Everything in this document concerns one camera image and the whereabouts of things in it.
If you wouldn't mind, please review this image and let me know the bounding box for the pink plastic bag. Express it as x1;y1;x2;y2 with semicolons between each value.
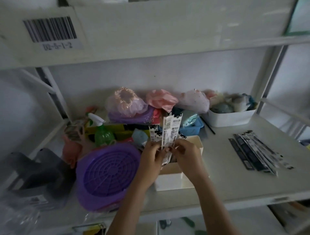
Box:
145;89;179;113

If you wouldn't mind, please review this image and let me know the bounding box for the white dotted plastic bag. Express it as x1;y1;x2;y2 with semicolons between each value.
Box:
177;89;210;114

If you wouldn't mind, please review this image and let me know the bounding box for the bundle of cloths in bin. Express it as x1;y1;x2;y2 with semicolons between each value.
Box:
209;91;258;114

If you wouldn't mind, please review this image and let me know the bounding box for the purple round plastic basket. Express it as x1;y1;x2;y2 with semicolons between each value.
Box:
75;143;142;213

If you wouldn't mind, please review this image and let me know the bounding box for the person's left hand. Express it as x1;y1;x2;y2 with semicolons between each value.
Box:
137;140;166;187

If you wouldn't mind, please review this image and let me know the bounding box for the pile of dark pen packets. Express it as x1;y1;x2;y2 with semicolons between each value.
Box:
229;130;295;176

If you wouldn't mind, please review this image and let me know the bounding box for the green spray bottle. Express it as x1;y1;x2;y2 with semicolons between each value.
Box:
88;112;116;148

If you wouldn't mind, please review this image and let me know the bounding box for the person's right forearm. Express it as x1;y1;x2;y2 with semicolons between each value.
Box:
188;178;243;235

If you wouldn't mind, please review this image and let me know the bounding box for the person's right hand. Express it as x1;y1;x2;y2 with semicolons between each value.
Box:
166;139;209;186

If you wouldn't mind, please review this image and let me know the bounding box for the clear plastic bag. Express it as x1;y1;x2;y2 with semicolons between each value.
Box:
0;199;41;235

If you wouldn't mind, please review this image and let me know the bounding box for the pink rubber glove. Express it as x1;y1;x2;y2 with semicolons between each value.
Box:
62;135;85;170

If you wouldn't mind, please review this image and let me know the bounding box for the teal packet in basket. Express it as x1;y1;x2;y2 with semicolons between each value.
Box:
182;113;200;128

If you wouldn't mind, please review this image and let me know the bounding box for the stack of purple plastic plates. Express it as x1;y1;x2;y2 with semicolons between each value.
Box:
108;106;155;125

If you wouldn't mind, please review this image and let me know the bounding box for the white rectangular open box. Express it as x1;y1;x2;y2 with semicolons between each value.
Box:
155;135;204;192

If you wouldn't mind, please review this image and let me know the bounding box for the white metal shelving rack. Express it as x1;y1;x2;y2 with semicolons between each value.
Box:
0;0;310;235

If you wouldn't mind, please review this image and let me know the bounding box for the grey plastic stool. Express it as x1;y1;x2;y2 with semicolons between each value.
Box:
7;148;76;211

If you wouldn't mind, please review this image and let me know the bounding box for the bundle of white pen packets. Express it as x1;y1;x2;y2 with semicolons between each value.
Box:
149;112;181;168

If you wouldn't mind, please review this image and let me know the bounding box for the pink frilled shower cap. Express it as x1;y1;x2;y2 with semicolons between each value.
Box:
106;87;148;117

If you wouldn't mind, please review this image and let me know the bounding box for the thin black pen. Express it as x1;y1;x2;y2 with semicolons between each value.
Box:
201;118;216;135

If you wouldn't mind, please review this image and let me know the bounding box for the white plastic bin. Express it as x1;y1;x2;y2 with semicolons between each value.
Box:
208;107;257;128

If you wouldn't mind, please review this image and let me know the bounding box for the small blue plastic basket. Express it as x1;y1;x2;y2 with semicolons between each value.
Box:
179;116;205;137

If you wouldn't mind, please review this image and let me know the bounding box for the person's left forearm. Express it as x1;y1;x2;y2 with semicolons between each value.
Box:
106;180;159;235

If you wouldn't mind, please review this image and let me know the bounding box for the light blue cloth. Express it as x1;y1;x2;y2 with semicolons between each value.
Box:
131;128;149;147

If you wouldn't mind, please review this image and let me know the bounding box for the white barcode label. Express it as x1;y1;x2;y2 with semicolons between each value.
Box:
22;16;84;52

